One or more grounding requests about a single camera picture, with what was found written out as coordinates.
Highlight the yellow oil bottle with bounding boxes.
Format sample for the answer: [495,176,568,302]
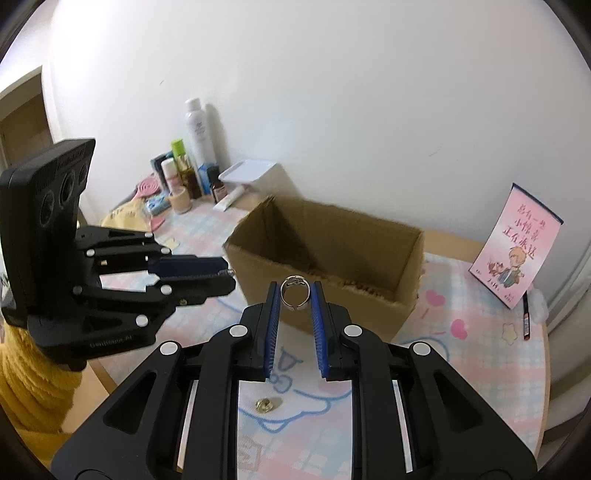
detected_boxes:
[178,154,202,199]

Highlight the pastel plaid cartoon desk mat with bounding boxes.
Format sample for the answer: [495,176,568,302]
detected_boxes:
[90,203,550,480]

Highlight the pink desk calendar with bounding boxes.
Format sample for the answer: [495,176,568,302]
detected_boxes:
[468,182,565,309]

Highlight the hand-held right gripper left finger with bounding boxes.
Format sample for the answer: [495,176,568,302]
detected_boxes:
[48,281,282,480]

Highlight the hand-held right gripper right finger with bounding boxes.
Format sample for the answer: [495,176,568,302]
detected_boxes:
[310,281,541,480]

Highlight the blue label bottle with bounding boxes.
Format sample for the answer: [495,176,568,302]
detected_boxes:
[198,162,218,195]

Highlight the black cosmetic bottle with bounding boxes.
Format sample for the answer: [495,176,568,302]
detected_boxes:
[150,152,174,185]

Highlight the wooden door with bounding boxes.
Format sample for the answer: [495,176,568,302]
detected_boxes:
[0,67,61,171]

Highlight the beige jar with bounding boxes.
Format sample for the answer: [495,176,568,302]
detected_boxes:
[167,187,191,214]

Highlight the yellow tissue packet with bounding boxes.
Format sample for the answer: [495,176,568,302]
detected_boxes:
[100,198,153,232]

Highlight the white pink bottle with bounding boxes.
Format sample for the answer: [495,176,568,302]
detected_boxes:
[161,158,182,195]

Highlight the white plastic container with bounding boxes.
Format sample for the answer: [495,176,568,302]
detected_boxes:
[218,159,283,199]

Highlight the brown cardboard box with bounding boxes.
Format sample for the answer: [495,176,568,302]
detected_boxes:
[222,195,426,344]

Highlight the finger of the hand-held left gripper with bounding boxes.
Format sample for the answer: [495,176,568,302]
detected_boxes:
[76,225,230,278]
[71,272,237,342]

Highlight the dark brown glass bottle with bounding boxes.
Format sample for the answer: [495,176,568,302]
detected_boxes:
[207,166,227,204]

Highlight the silver ring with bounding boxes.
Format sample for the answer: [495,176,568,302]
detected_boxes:
[280,275,311,311]

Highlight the person's left forearm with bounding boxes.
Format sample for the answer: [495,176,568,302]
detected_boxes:
[0,323,93,467]

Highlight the tall white spray bottle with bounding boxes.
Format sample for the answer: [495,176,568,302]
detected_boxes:
[185,98,219,174]

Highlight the white cosmetic tube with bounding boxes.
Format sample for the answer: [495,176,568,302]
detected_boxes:
[213,185,247,212]

